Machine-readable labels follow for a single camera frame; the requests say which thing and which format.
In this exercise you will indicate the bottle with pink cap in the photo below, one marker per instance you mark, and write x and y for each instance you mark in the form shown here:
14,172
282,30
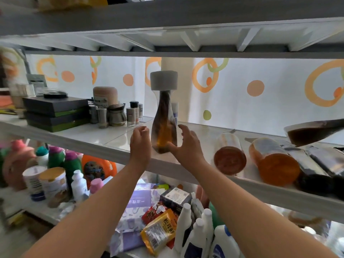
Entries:
96,185

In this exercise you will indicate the orange sauce bottle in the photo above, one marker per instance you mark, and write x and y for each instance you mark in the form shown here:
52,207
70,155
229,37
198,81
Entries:
275,162

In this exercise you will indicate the small white seasoning bottle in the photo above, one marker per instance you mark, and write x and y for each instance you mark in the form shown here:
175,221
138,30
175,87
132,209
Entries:
140,111

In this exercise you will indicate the clear jar with red lid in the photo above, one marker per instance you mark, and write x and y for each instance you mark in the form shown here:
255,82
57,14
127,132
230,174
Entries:
229,155

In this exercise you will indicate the white bottle with teal cap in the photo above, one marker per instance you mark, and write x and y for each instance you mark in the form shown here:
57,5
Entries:
42,156

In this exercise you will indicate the green bottle with purple cap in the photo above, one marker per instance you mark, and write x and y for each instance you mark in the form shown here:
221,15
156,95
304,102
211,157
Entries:
72,165
56,157

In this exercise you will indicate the person's left hand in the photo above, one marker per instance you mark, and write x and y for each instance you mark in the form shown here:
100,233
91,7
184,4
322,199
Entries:
140,149

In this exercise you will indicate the white metal shelf rack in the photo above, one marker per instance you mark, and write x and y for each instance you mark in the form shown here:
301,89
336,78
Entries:
172,32

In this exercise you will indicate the black box with green edge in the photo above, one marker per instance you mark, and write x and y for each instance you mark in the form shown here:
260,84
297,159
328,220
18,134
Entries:
55,106
57,122

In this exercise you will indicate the red snack packet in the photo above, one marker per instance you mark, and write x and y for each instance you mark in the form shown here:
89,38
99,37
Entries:
153,213

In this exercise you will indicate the black box with white label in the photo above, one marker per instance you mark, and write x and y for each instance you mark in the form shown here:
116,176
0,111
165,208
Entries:
175,198

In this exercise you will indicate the dark foil pouch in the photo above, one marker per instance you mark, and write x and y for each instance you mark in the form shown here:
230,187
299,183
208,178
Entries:
329,161
309,163

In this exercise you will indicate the white bottle with blue label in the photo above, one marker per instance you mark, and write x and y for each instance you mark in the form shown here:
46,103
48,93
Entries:
224,243

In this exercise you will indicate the white can with tan lid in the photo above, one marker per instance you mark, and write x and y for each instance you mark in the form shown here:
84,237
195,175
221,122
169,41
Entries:
55,186

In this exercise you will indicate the green plastic bottle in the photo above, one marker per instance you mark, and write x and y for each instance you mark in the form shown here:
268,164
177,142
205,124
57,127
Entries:
215,216

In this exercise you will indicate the pink pig shaped bottle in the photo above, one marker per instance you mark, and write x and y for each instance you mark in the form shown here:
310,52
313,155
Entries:
17,165

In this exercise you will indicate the dark sauce bottle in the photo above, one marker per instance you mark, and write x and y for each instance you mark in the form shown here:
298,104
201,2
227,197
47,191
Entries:
311,132

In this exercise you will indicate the person's left fingers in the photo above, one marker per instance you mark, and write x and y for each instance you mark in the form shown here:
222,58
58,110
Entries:
140,130

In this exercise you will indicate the small white plastic bottle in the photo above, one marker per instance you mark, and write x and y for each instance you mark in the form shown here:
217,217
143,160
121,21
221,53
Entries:
78,186

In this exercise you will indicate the person's right thumb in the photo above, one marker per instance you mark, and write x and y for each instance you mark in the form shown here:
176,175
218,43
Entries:
174,147

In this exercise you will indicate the white can with blue base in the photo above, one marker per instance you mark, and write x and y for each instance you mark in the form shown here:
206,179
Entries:
32,184

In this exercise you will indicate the purple tissue pack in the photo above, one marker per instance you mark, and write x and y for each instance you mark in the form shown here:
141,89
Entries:
141,204
126,241

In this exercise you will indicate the orange detergent jug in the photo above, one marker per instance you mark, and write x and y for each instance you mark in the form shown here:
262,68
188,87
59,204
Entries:
98,167

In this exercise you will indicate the white squeeze bottle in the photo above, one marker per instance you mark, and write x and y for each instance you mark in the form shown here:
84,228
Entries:
183,228
194,240
207,228

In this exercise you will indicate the steel spice shaker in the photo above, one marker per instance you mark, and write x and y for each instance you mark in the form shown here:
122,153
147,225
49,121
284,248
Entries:
93,114
102,118

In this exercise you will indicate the person's right forearm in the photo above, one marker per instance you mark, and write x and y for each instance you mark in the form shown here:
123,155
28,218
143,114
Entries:
250,214

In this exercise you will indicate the grey card sign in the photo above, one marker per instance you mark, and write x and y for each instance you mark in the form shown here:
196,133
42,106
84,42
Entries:
36,81

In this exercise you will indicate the beige round canister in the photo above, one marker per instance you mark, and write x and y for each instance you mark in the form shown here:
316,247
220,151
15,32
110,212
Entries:
105,96

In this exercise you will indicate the black capped seasoning bottle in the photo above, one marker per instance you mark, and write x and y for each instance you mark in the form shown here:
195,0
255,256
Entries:
134,108

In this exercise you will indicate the amber sauce bottle white cap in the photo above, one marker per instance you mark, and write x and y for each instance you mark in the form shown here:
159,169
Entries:
164,123

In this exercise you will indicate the yellow snack packet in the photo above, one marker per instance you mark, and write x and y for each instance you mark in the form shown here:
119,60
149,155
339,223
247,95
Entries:
160,232

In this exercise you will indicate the glass shaker with white label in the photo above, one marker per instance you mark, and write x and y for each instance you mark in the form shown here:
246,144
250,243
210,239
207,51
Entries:
131,117

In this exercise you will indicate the person's right hand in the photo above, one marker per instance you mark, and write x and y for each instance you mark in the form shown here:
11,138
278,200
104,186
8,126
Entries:
189,153

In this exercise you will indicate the round black lidded dish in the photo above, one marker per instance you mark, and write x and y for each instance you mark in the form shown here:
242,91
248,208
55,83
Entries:
55,94

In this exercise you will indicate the person's left forearm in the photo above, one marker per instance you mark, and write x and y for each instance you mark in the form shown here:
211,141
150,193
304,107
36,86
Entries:
88,214

